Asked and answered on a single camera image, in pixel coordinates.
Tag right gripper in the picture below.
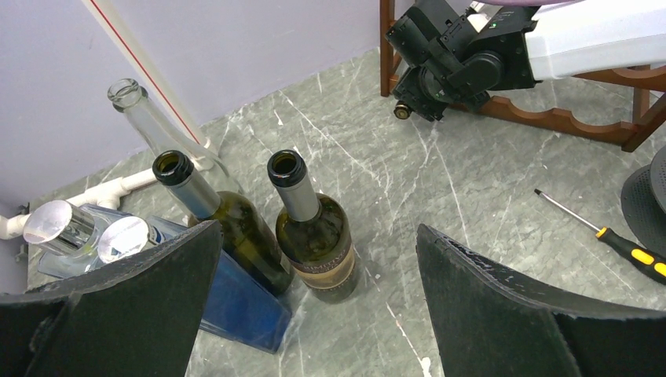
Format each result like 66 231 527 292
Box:
386 1 485 121

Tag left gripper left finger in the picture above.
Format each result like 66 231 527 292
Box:
1 221 222 376

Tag blue square bottle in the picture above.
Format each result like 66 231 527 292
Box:
96 215 291 353

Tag labelled dark wine bottle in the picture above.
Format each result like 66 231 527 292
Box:
267 149 358 304

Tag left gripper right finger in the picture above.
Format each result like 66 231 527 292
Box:
415 224 665 376

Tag grey round speaker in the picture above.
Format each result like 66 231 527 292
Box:
620 147 665 257

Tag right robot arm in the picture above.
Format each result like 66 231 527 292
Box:
386 1 665 121

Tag yellow black screwdriver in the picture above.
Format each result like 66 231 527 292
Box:
534 188 665 285

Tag white pvc pipe frame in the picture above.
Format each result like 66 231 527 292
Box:
1 1 211 240

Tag wooden wine rack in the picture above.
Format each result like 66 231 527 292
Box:
379 1 665 152

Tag clear tall empty bottle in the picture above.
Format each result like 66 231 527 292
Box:
107 79 243 194

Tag dark green wine bottle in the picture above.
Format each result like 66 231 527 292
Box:
152 150 294 296

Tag clear stoppered glass bottle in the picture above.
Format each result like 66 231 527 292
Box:
23 199 129 279

